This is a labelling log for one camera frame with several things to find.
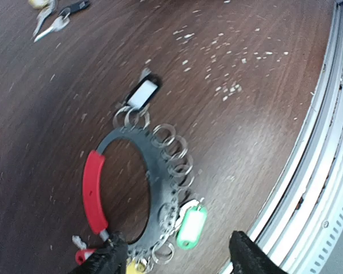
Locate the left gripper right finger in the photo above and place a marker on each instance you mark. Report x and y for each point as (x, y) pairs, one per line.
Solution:
(248, 258)

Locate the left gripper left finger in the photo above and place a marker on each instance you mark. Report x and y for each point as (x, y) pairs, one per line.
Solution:
(109, 259)

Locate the keys with yellow tag cluster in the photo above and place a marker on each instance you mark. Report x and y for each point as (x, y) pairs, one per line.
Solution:
(48, 8)

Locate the red tag on ring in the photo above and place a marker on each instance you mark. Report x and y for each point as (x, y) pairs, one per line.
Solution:
(83, 252)

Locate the green tag on ring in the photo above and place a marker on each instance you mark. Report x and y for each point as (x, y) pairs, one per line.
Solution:
(190, 224)

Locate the black tagged key on ring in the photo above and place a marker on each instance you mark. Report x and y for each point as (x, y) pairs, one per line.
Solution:
(147, 87)

